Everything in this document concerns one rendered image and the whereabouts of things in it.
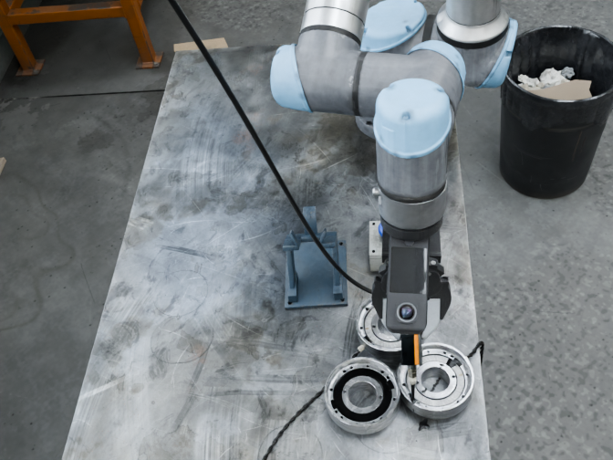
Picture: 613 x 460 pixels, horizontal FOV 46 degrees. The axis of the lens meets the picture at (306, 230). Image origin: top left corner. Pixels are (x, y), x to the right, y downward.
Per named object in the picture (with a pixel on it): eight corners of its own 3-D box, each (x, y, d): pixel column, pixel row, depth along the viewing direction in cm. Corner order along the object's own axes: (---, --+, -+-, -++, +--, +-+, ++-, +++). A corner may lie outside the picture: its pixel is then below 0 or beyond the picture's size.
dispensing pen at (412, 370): (402, 420, 97) (399, 309, 91) (403, 401, 101) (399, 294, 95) (419, 420, 97) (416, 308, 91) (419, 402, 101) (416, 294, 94)
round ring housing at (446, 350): (432, 438, 98) (433, 425, 95) (382, 384, 104) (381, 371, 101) (488, 393, 101) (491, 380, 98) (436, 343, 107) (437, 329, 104)
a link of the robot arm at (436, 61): (376, 30, 85) (353, 79, 78) (472, 37, 82) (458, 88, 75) (377, 88, 91) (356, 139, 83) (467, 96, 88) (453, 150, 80)
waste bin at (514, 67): (607, 206, 220) (640, 98, 187) (494, 210, 224) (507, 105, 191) (587, 129, 241) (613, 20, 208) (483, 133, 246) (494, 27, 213)
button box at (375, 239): (414, 270, 116) (414, 252, 112) (370, 271, 117) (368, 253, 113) (412, 231, 121) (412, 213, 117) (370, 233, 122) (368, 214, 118)
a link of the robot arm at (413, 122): (459, 74, 74) (445, 121, 68) (453, 159, 81) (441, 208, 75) (383, 68, 76) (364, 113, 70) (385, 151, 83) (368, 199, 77)
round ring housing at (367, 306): (396, 293, 114) (396, 278, 110) (441, 339, 108) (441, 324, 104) (343, 329, 111) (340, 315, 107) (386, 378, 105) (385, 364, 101)
